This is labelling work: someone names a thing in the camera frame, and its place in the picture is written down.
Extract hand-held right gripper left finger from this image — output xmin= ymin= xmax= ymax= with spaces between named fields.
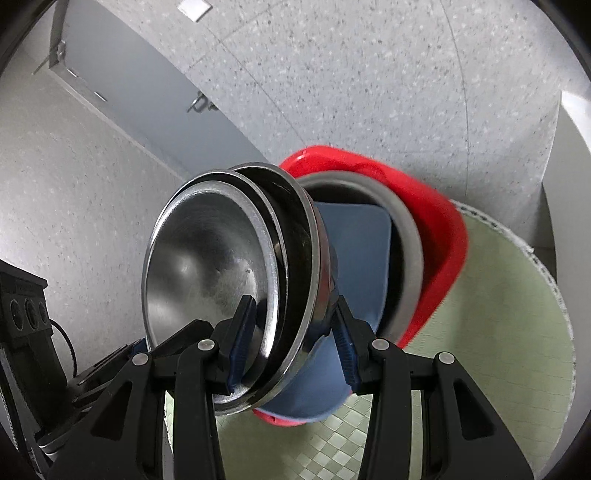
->
xmin=46 ymin=295 xmax=257 ymax=480

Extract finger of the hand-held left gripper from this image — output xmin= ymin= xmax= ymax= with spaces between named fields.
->
xmin=69 ymin=338 xmax=151 ymax=407

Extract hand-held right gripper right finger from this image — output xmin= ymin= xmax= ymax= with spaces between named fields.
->
xmin=335 ymin=295 xmax=539 ymax=480

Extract blue square plate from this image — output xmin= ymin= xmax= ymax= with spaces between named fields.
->
xmin=259 ymin=200 xmax=393 ymax=424

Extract large steel bowl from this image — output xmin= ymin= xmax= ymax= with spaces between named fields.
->
xmin=298 ymin=172 xmax=424 ymax=344

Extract red plastic basin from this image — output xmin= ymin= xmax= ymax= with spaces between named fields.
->
xmin=252 ymin=145 xmax=469 ymax=428

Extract green lace-trimmed tablecloth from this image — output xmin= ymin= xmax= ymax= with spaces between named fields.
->
xmin=217 ymin=198 xmax=575 ymax=480

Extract white vanity counter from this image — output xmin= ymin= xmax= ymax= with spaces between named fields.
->
xmin=540 ymin=90 xmax=591 ymax=296

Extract grey door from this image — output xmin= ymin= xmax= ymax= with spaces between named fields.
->
xmin=48 ymin=0 xmax=271 ymax=185

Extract metal door closer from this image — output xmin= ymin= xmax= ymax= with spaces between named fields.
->
xmin=32 ymin=39 xmax=68 ymax=75

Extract black cable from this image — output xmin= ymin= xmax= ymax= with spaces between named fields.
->
xmin=48 ymin=318 xmax=78 ymax=381

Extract metal door handle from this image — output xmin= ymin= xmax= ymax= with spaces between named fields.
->
xmin=187 ymin=90 xmax=218 ymax=114

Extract white light switch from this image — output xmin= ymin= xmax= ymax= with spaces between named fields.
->
xmin=178 ymin=0 xmax=211 ymax=21

